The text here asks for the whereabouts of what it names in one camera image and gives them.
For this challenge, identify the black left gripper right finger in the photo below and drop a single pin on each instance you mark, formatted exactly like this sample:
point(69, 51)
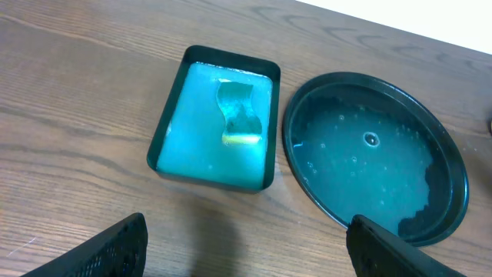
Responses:
point(374, 251)

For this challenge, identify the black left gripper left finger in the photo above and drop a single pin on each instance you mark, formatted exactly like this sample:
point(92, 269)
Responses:
point(120, 250)

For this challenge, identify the green yellow sponge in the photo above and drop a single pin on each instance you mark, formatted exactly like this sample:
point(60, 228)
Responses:
point(242, 125)

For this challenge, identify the round black tray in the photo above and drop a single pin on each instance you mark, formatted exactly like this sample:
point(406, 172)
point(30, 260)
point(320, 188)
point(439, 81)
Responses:
point(359, 145)

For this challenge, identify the teal rectangular water tray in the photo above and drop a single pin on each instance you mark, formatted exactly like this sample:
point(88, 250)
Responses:
point(187, 144)

